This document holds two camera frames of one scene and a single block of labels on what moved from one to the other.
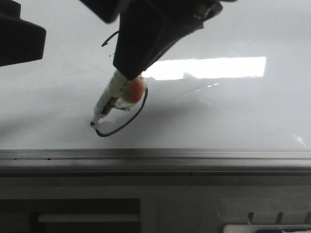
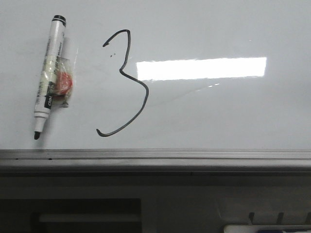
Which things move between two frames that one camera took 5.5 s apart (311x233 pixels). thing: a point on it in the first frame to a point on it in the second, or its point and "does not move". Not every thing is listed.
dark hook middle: x=279 y=218 does not move
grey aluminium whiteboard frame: x=156 y=162 does not move
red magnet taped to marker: x=133 y=90 to x=64 y=82
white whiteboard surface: x=243 y=81 does not move
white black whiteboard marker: x=112 y=96 to x=54 y=49
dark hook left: x=250 y=216 does not move
